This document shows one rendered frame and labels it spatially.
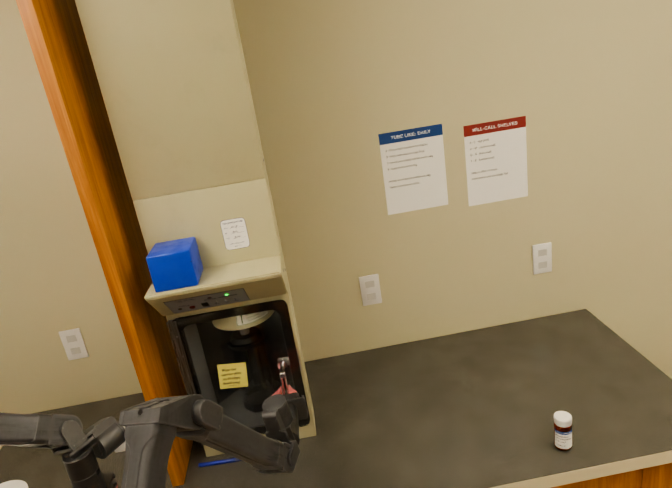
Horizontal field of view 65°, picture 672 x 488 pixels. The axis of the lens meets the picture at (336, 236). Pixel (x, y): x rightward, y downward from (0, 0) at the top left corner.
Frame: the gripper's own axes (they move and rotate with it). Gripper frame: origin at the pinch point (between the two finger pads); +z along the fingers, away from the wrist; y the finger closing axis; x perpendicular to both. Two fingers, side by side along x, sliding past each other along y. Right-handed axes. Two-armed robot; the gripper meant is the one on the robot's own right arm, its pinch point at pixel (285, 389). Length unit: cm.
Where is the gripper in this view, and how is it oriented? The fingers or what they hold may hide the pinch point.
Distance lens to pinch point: 148.1
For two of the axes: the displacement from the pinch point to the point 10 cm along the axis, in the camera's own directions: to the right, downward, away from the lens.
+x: 1.5, 9.2, 3.6
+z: -1.1, -3.5, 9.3
